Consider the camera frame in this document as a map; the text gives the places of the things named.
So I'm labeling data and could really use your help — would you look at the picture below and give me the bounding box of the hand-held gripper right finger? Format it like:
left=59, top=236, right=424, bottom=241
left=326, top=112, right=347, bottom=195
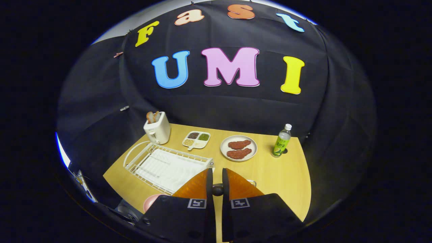
left=222, top=168, right=304, bottom=243

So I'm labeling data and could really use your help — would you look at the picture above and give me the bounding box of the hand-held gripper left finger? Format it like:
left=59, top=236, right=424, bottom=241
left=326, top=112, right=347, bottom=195
left=137, top=168, right=216, bottom=243

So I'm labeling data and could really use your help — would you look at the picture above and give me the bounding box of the pink plate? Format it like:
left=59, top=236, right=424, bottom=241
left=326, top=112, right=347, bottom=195
left=143, top=194, right=166, bottom=213

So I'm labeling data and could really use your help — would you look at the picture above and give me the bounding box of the white wire dish rack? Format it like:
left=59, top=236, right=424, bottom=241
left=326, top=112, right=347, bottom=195
left=123, top=141, right=215, bottom=196

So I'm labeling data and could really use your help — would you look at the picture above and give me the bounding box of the white round plate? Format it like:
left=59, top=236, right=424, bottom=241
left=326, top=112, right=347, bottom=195
left=220, top=135, right=258, bottom=162

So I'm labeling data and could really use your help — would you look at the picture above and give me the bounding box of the brown meat patty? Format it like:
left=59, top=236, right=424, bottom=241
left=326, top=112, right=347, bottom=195
left=228, top=140, right=252, bottom=150
left=227, top=148, right=252, bottom=160

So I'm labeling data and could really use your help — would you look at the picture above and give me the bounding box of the white sectioned tray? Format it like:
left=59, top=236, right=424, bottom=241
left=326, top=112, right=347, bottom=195
left=182, top=131, right=211, bottom=151

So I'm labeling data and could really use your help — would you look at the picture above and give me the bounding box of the green drink bottle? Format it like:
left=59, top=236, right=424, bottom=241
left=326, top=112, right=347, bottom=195
left=271, top=124, right=292, bottom=158

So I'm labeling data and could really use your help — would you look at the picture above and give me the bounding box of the white toaster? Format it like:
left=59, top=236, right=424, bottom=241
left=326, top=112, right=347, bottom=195
left=143, top=111, right=171, bottom=145

